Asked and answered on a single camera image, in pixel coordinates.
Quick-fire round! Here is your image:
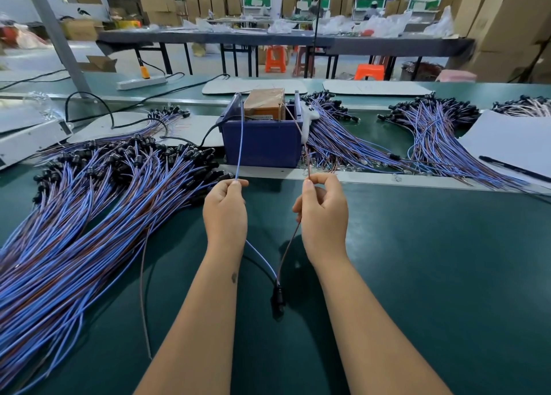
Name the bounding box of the black power cable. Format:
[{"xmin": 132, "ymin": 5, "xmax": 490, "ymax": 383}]
[{"xmin": 64, "ymin": 74, "xmax": 234, "ymax": 125}]

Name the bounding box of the long grey workbench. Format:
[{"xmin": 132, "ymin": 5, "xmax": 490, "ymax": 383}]
[{"xmin": 95, "ymin": 31, "xmax": 476, "ymax": 77}]

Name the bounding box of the blue brown plug cable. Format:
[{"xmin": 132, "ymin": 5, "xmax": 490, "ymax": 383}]
[{"xmin": 234, "ymin": 93, "xmax": 313, "ymax": 316}]

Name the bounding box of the stack of large cardboard boxes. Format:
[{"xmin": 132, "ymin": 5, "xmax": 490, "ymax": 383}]
[{"xmin": 452, "ymin": 0, "xmax": 551, "ymax": 83}]

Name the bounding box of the pink plastic stool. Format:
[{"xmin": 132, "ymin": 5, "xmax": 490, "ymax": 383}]
[{"xmin": 434, "ymin": 69, "xmax": 477, "ymax": 83}]

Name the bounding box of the person's right hand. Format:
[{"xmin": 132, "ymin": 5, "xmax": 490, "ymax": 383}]
[{"xmin": 291, "ymin": 172, "xmax": 350, "ymax": 266}]

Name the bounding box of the person's left forearm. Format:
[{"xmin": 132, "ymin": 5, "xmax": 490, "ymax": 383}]
[{"xmin": 133, "ymin": 248, "xmax": 246, "ymax": 395}]

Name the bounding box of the white paper sheet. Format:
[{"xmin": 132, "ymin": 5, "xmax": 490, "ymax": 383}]
[{"xmin": 458, "ymin": 109, "xmax": 551, "ymax": 185}]

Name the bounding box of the white flat mat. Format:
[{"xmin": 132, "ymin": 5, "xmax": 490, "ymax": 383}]
[
  {"xmin": 67, "ymin": 110, "xmax": 227, "ymax": 148},
  {"xmin": 323, "ymin": 79, "xmax": 433, "ymax": 97},
  {"xmin": 201, "ymin": 76, "xmax": 324, "ymax": 96}
]

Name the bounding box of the blue plastic tester box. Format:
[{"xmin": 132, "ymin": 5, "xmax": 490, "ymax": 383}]
[{"xmin": 218, "ymin": 93, "xmax": 304, "ymax": 170}]

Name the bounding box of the open cardboard box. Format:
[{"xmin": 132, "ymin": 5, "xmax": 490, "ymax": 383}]
[{"xmin": 77, "ymin": 55, "xmax": 119, "ymax": 73}]

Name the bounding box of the grey metal pole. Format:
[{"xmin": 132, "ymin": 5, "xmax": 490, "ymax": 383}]
[{"xmin": 19, "ymin": 0, "xmax": 91, "ymax": 73}]

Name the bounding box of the white plastic device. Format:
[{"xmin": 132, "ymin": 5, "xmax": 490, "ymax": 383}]
[{"xmin": 0, "ymin": 117, "xmax": 72, "ymax": 170}]

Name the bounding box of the person's right forearm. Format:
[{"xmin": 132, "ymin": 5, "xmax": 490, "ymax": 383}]
[{"xmin": 305, "ymin": 257, "xmax": 453, "ymax": 395}]

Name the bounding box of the orange plastic stool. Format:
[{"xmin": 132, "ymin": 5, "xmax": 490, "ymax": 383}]
[
  {"xmin": 264, "ymin": 45, "xmax": 288, "ymax": 74},
  {"xmin": 354, "ymin": 64, "xmax": 387, "ymax": 82}
]

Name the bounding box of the white power strip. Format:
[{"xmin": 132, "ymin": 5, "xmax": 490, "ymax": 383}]
[{"xmin": 116, "ymin": 74, "xmax": 169, "ymax": 91}]

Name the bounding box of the loose grey wire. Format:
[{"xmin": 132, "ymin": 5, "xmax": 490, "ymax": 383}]
[{"xmin": 138, "ymin": 236, "xmax": 154, "ymax": 361}]

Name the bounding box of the brown cardboard block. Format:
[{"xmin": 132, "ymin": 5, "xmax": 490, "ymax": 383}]
[{"xmin": 243, "ymin": 87, "xmax": 286, "ymax": 121}]

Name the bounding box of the thin black stand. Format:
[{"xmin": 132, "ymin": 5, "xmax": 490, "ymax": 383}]
[{"xmin": 310, "ymin": 0, "xmax": 321, "ymax": 77}]

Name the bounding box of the pile of wired lamps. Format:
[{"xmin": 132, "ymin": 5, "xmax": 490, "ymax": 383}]
[{"xmin": 0, "ymin": 136, "xmax": 232, "ymax": 392}]

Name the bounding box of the person's left hand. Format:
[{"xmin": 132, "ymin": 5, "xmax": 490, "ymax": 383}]
[{"xmin": 202, "ymin": 177, "xmax": 251, "ymax": 258}]

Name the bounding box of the black pen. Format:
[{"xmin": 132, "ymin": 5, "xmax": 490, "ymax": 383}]
[{"xmin": 479, "ymin": 155, "xmax": 551, "ymax": 183}]

